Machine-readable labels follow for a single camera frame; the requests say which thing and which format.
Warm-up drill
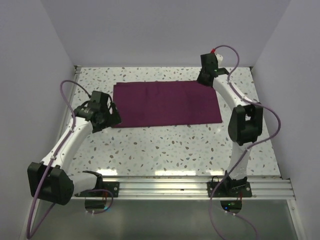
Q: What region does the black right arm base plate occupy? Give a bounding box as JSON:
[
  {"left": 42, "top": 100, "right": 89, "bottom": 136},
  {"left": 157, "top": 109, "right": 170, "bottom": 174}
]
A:
[{"left": 206, "top": 176, "right": 253, "bottom": 198}]

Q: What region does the aluminium table edge rail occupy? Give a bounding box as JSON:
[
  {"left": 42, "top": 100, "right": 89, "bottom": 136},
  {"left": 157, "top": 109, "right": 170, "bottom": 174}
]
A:
[{"left": 32, "top": 174, "right": 296, "bottom": 201}]

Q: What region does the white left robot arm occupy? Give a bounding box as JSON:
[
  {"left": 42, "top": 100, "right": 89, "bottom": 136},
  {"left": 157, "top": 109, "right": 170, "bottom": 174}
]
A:
[{"left": 27, "top": 91, "right": 122, "bottom": 206}]

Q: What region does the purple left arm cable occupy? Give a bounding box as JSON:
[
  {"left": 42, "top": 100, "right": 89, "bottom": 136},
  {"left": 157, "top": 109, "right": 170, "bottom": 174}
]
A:
[{"left": 24, "top": 79, "right": 115, "bottom": 238}]

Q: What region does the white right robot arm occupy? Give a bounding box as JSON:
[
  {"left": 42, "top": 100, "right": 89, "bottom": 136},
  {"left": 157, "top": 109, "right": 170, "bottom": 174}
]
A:
[{"left": 197, "top": 52, "right": 263, "bottom": 197}]

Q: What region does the purple surgical cloth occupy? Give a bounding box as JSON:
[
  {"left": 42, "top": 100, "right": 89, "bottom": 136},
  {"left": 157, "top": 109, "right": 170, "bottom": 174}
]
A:
[{"left": 113, "top": 81, "right": 223, "bottom": 128}]

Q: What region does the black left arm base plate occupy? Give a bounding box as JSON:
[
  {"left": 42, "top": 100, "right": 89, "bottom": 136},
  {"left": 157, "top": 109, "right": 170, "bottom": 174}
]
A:
[{"left": 75, "top": 181, "right": 120, "bottom": 198}]

